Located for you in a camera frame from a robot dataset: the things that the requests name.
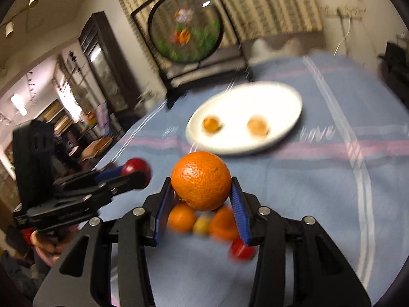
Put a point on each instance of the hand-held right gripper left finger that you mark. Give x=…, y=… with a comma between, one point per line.
x=161, y=211

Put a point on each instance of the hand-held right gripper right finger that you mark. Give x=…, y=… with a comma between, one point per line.
x=240, y=211

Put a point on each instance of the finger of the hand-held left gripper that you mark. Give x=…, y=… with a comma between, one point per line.
x=135, y=180
x=108, y=172

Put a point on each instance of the large red plum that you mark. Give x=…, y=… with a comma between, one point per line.
x=134, y=165

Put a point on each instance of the small orange mandarin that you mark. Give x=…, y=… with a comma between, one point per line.
x=182, y=220
x=225, y=224

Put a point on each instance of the small red plum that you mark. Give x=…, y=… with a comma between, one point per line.
x=241, y=250

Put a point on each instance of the large orange mandarin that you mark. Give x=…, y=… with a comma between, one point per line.
x=200, y=180

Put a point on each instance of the white oval plate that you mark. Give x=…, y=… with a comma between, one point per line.
x=246, y=118

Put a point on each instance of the person's left forearm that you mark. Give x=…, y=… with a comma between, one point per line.
x=19, y=271

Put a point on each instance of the person's left hand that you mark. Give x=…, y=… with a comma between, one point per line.
x=52, y=243

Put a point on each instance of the cardboard box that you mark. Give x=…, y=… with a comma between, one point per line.
x=96, y=148

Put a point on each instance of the blue striped tablecloth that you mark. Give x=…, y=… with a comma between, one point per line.
x=319, y=182

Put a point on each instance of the small yellow-orange mandarin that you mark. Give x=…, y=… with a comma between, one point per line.
x=211, y=124

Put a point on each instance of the dark wooden cabinet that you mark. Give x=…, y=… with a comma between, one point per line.
x=102, y=60

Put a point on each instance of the round floral table screen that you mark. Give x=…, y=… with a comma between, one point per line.
x=187, y=27

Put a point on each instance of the striped beige curtain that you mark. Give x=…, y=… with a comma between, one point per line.
x=271, y=3

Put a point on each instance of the black furniture piece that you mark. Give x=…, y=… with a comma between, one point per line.
x=396, y=67

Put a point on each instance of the bright wall lamp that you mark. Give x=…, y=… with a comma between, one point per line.
x=19, y=105

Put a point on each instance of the white wall power strip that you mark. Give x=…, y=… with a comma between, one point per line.
x=350, y=11

